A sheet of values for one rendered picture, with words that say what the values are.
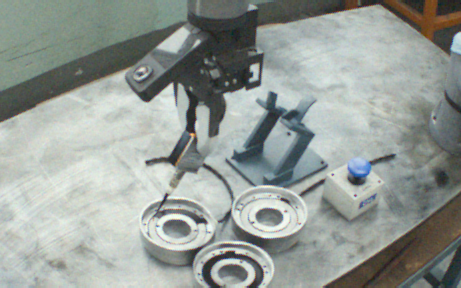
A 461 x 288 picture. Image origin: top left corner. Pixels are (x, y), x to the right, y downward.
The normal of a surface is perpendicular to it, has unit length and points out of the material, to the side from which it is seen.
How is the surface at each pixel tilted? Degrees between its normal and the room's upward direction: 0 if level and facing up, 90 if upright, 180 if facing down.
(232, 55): 0
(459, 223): 0
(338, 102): 0
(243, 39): 90
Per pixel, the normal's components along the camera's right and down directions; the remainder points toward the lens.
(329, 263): 0.07, -0.78
